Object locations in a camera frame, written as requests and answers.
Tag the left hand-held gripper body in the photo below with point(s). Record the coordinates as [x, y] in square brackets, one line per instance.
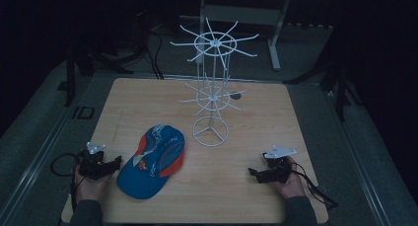
[93, 163]

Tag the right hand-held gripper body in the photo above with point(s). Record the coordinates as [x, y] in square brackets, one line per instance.
[276, 166]

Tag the blue and orange cap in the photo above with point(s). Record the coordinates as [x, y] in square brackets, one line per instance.
[154, 161]

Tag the person's right hand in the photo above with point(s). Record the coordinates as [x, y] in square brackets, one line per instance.
[290, 183]

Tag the black tripod stand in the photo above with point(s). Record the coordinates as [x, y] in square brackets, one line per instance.
[88, 61]
[332, 78]

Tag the white metal table frame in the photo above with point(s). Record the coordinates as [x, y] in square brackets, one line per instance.
[249, 22]

